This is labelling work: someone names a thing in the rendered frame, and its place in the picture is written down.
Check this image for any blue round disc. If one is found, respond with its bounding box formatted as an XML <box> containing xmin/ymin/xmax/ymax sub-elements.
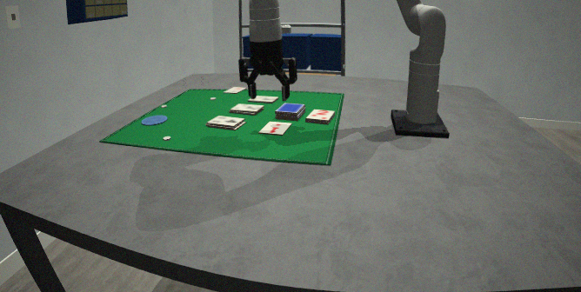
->
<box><xmin>141</xmin><ymin>116</ymin><xmax>168</xmax><ymax>126</ymax></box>

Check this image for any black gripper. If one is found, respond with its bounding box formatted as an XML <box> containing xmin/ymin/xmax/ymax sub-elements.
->
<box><xmin>238</xmin><ymin>39</ymin><xmax>297</xmax><ymax>101</ymax></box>

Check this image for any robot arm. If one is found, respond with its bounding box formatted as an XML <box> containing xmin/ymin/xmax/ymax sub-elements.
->
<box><xmin>249</xmin><ymin>0</ymin><xmax>446</xmax><ymax>124</ymax></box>

